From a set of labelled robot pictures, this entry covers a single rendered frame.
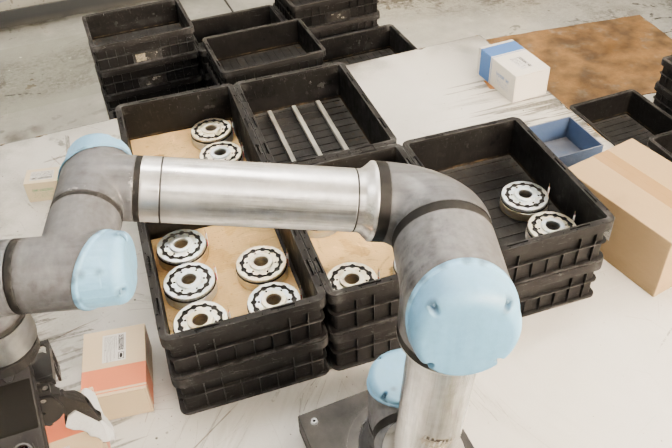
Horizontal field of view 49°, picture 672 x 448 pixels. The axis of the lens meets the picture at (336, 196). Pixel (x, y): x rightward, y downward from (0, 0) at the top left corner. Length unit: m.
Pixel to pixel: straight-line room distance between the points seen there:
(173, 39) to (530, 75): 1.44
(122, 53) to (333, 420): 1.99
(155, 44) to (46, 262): 2.34
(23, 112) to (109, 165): 3.07
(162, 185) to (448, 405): 0.42
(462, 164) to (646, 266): 0.46
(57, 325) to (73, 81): 2.47
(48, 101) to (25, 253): 3.19
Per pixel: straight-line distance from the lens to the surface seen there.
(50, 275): 0.75
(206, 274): 1.50
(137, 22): 3.29
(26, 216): 2.04
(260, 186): 0.82
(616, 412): 1.54
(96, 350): 1.55
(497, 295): 0.75
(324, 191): 0.83
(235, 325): 1.32
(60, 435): 1.01
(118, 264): 0.73
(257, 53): 3.01
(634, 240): 1.72
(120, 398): 1.48
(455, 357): 0.79
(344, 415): 1.40
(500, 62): 2.31
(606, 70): 3.98
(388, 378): 1.16
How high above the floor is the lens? 1.91
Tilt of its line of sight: 39 degrees down
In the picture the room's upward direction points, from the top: 2 degrees counter-clockwise
